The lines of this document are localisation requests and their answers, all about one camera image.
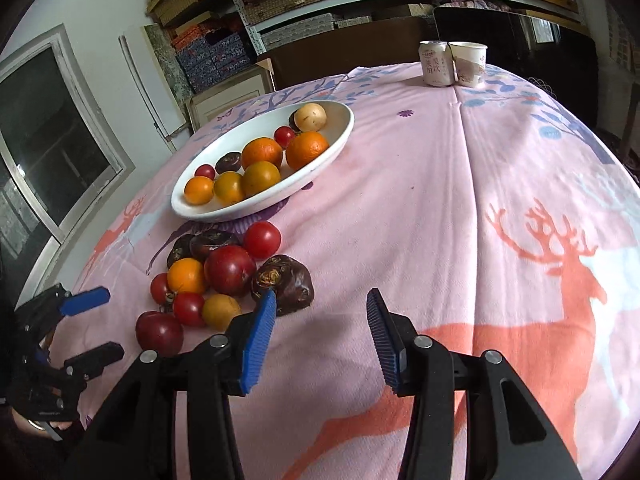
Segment small orange tomato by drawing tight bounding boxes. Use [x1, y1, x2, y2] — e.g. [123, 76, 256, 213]
[183, 176, 215, 206]
[167, 258, 208, 294]
[214, 171, 245, 207]

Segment small yellow tomato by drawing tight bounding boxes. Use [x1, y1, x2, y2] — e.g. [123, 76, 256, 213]
[202, 294, 242, 333]

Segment yellow orange tomato front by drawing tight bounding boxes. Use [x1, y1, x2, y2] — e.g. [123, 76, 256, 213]
[242, 162, 281, 197]

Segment person's left hand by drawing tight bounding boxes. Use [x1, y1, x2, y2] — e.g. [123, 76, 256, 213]
[10, 408, 73, 441]

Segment small dark chestnut top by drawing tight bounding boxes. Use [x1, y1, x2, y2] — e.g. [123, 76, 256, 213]
[215, 152, 242, 174]

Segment red cherry tomato top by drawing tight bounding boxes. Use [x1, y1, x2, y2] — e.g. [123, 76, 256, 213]
[243, 221, 282, 260]

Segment red cherry tomato small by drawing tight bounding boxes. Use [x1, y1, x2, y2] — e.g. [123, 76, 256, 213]
[150, 273, 175, 309]

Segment pink deer print tablecloth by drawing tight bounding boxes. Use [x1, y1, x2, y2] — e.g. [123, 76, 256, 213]
[51, 64, 639, 479]

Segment white board leaning on wall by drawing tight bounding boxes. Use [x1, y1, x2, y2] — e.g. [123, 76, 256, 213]
[118, 26, 190, 153]

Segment dark wooden chair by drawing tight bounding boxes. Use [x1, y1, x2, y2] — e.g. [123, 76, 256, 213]
[617, 81, 640, 162]

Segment white oval plate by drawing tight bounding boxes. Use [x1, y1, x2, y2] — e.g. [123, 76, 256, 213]
[170, 100, 355, 222]

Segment dark wooden cabinet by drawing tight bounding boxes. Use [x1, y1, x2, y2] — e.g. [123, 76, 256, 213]
[259, 16, 437, 89]

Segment dark water chestnut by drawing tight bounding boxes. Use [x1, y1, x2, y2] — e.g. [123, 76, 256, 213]
[250, 255, 314, 316]
[288, 112, 300, 133]

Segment framed picture leaning on wall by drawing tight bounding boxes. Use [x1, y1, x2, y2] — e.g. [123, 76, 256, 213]
[186, 61, 276, 133]

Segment dark water chestnut front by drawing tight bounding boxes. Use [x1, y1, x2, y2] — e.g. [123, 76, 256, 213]
[288, 112, 300, 133]

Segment pale yellow round fruit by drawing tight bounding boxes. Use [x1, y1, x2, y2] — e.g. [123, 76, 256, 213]
[293, 103, 328, 132]

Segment large orange mandarin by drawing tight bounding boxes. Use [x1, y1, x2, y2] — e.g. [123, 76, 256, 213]
[241, 136, 283, 169]

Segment white paper cup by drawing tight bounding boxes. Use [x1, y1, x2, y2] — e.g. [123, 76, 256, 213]
[448, 41, 487, 88]

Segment pink beverage can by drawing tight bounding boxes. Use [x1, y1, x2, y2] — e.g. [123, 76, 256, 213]
[419, 40, 456, 88]

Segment aluminium frame window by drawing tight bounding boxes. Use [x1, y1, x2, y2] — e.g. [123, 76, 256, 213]
[1, 25, 134, 306]

